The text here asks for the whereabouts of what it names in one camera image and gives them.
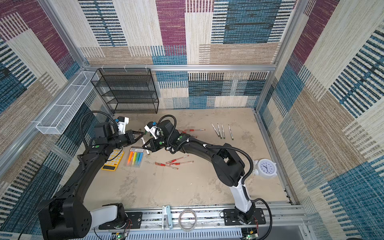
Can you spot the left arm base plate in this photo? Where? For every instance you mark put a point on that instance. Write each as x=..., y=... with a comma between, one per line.
x=131, y=220

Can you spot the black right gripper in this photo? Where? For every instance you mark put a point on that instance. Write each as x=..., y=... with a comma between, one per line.
x=152, y=142

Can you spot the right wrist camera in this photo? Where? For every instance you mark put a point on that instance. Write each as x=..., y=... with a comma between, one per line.
x=151, y=127

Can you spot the black wire mesh shelf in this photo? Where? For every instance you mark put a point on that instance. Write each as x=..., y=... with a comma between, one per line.
x=127, y=91

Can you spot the yellow calculator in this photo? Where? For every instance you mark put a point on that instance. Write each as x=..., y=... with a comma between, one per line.
x=113, y=161

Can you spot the highlighter set clear case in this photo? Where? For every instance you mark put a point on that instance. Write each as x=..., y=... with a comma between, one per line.
x=135, y=157

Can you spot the aluminium rail bracket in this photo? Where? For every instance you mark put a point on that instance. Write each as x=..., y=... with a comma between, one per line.
x=167, y=219

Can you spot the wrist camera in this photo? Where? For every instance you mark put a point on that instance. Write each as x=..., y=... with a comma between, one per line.
x=151, y=127
x=122, y=123

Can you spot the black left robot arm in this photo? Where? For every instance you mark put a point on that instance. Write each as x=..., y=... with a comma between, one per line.
x=64, y=216

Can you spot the white alarm clock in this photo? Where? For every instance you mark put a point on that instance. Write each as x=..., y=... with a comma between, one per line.
x=265, y=168

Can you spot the white wire mesh basket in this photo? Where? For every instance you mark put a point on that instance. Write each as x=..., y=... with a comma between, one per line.
x=60, y=115

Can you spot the brown cap marker bottom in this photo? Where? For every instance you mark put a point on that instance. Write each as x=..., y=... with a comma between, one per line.
x=216, y=131

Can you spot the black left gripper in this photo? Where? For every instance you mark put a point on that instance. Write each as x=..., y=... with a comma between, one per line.
x=129, y=136

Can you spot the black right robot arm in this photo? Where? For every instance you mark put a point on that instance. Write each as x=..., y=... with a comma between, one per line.
x=232, y=165

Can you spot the green cap marker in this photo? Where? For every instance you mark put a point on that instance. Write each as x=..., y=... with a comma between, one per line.
x=230, y=131
x=219, y=130
x=223, y=131

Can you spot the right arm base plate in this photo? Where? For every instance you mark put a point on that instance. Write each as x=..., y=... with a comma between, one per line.
x=234, y=217

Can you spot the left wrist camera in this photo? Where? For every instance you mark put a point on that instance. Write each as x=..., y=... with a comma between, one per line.
x=122, y=123

